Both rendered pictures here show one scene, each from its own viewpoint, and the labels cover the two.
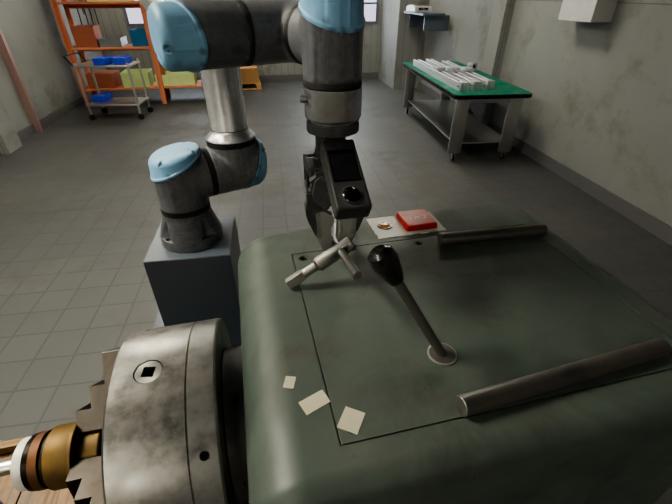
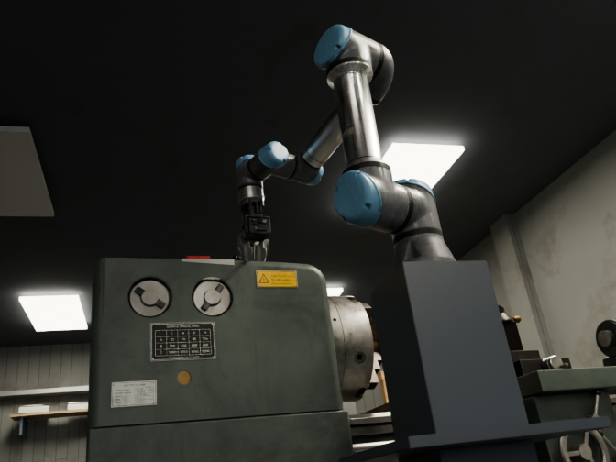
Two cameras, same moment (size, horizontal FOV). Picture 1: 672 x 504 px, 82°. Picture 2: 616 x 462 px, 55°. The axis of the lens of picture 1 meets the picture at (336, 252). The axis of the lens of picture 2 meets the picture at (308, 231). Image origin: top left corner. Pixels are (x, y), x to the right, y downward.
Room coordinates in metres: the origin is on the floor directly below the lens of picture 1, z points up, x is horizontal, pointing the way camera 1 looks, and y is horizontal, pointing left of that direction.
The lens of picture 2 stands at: (2.09, -0.07, 0.67)
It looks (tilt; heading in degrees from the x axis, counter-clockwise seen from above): 24 degrees up; 172
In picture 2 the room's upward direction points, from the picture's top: 7 degrees counter-clockwise
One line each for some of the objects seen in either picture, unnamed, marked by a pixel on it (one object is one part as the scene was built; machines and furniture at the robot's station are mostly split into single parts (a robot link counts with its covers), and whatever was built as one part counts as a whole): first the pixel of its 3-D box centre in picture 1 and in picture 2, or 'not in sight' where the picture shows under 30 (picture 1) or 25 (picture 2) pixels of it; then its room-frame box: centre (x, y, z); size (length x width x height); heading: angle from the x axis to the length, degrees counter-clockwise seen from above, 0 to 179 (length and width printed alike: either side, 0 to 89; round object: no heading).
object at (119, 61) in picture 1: (111, 86); not in sight; (6.28, 3.38, 0.44); 0.92 x 0.53 x 0.88; 99
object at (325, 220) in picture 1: (321, 227); (262, 256); (0.53, 0.02, 1.32); 0.06 x 0.03 x 0.09; 13
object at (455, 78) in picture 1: (452, 100); not in sight; (5.42, -1.54, 0.43); 2.33 x 0.87 x 0.86; 5
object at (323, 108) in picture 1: (330, 104); (252, 198); (0.53, 0.01, 1.50); 0.08 x 0.08 x 0.05
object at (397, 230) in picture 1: (404, 236); (205, 274); (0.65, -0.13, 1.23); 0.13 x 0.08 x 0.06; 103
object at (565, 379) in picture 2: not in sight; (523, 396); (0.23, 0.83, 0.90); 0.53 x 0.30 x 0.06; 13
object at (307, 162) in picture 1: (331, 161); (254, 222); (0.54, 0.01, 1.42); 0.09 x 0.08 x 0.12; 13
